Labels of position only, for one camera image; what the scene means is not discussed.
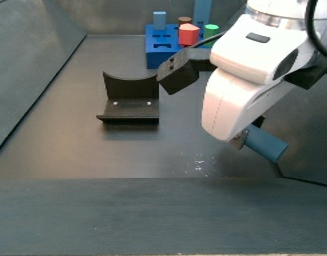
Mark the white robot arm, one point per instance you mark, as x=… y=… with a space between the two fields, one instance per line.
x=280 y=14

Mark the red rounded peg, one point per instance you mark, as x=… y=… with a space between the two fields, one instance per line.
x=188 y=34

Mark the small blue rectangular peg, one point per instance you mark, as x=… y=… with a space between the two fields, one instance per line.
x=159 y=20

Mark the tall blue rectangular peg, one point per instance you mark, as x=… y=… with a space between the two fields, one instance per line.
x=202 y=9

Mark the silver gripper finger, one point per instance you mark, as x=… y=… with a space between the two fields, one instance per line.
x=238 y=141

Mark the black curved cradle fixture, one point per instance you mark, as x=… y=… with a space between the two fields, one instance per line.
x=132 y=100

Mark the blue shape sorter block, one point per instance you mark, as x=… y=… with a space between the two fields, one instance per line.
x=162 y=44

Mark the light blue oval cylinder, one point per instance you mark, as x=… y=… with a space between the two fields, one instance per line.
x=267 y=145

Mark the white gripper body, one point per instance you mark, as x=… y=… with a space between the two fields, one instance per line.
x=252 y=57

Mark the green hexagonal peg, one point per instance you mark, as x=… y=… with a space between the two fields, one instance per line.
x=210 y=30

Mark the brown round peg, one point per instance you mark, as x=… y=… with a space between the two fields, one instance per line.
x=183 y=20

